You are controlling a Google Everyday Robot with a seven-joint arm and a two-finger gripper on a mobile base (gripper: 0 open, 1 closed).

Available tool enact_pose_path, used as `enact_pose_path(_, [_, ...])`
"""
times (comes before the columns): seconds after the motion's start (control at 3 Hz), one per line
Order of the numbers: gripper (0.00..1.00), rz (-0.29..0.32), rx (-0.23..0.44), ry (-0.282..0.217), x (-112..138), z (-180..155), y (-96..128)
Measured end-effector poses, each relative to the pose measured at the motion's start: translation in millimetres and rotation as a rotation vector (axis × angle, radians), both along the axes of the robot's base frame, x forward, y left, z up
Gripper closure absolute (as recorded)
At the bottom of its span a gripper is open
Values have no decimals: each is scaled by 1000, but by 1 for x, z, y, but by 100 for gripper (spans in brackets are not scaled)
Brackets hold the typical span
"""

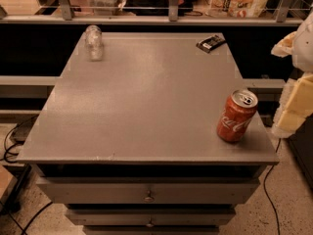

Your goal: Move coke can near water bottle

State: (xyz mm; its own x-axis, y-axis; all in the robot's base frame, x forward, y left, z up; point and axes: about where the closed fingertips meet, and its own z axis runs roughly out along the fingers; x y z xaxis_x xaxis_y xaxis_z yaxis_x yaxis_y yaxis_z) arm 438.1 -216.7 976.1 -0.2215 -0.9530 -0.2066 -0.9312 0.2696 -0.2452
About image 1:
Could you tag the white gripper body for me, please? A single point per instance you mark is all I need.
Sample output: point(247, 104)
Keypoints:
point(304, 48)

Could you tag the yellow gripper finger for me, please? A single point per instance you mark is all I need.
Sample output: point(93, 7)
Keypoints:
point(285, 47)
point(296, 103)

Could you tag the red coke can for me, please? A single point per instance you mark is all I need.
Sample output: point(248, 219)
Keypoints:
point(239, 109)

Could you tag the black snack bar packet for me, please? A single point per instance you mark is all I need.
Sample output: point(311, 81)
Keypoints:
point(211, 43)

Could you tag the grey drawer cabinet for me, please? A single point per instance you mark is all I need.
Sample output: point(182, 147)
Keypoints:
point(147, 111)

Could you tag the middle grey drawer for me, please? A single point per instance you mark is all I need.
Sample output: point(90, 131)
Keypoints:
point(150, 217)

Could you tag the grey drawer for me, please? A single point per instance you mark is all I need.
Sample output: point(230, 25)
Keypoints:
point(150, 217)
point(85, 191)

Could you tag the grey metal railing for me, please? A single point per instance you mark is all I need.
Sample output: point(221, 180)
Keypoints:
point(285, 12)

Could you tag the top grey drawer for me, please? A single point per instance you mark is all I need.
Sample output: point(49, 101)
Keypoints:
point(85, 191)

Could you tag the black bag behind rail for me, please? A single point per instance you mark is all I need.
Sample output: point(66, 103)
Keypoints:
point(157, 7)

